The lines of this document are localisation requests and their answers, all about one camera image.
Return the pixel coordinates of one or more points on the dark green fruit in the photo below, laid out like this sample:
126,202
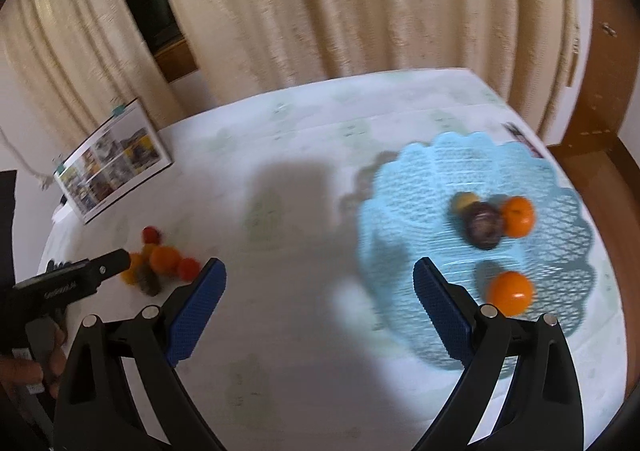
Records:
150,282

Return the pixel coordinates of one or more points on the dark purple round fruit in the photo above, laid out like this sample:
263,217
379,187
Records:
483,227

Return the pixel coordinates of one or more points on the small yellow fruit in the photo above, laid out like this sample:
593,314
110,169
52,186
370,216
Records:
133,268

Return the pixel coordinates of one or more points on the small red fruit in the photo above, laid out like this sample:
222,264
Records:
151,233

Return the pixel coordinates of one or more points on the cream curtain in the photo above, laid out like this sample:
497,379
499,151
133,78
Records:
65,56
375,6

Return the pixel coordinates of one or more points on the orange tangerine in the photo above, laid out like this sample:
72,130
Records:
511,293
165,258
519,217

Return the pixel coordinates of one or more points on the round red fruit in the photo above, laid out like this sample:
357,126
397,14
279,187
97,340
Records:
189,268

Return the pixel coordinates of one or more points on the light blue lattice plastic basket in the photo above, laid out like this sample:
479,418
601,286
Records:
415,211

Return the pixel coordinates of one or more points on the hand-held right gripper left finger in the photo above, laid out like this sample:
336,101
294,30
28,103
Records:
199,311

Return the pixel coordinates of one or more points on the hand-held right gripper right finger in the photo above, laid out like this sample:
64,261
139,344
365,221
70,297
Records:
442,311

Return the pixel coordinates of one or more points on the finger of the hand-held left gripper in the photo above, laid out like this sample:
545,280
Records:
107,268

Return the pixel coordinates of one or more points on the small yellow-brown fruit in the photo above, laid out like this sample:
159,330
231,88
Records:
463,201

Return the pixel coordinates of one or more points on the brown wooden ledge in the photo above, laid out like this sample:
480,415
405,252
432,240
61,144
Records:
177,60

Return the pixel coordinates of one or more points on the person's left hand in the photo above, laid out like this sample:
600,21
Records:
30,373

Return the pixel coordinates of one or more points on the printed magazine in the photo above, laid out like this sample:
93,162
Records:
522,138

